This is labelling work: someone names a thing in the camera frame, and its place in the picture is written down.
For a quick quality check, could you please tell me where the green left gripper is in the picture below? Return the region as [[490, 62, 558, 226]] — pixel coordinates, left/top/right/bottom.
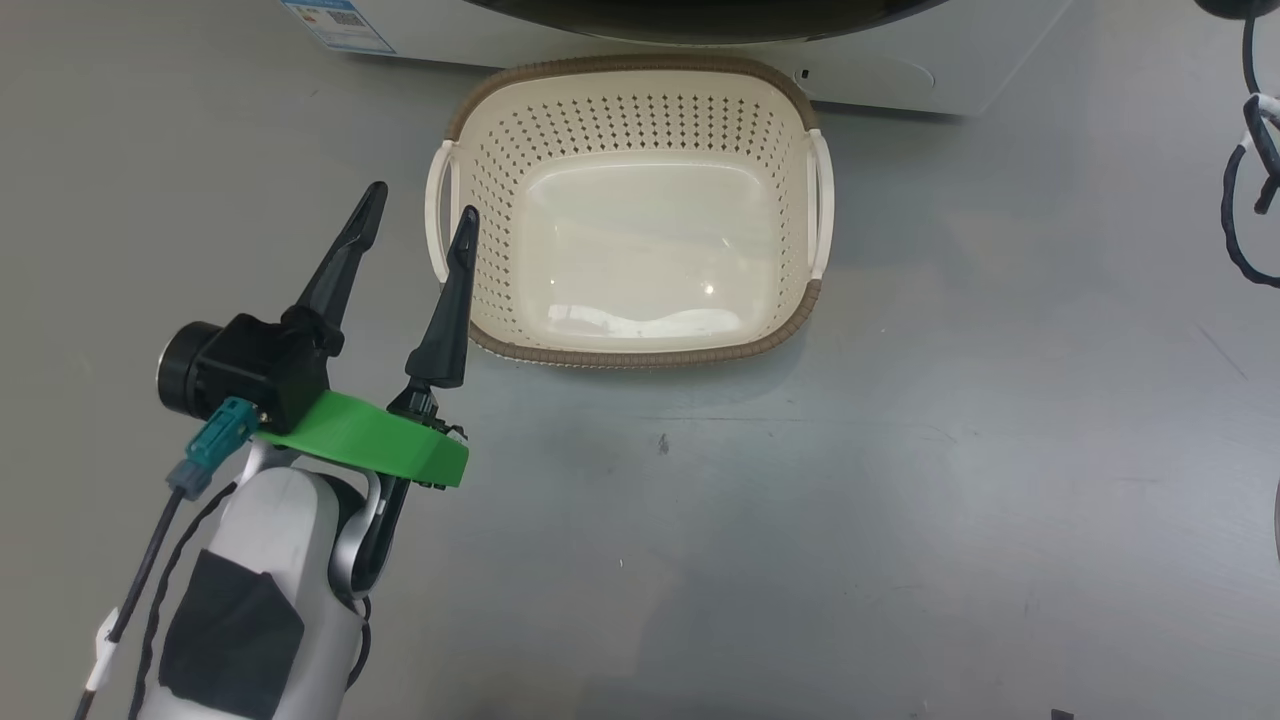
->
[[250, 180, 481, 491]]

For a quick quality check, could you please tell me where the cream perforated laundry basket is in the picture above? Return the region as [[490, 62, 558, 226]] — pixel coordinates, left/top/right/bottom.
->
[[425, 55, 834, 369]]

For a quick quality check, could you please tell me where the white washing machine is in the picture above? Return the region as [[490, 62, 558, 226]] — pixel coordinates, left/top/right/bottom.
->
[[280, 0, 1076, 116]]

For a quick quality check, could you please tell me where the blue energy label sticker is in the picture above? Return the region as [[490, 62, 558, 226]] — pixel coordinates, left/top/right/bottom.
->
[[282, 0, 396, 56]]

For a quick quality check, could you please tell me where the black cable with teal connector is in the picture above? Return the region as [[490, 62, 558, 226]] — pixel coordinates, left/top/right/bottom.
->
[[1240, 15, 1263, 101], [72, 396, 263, 720]]

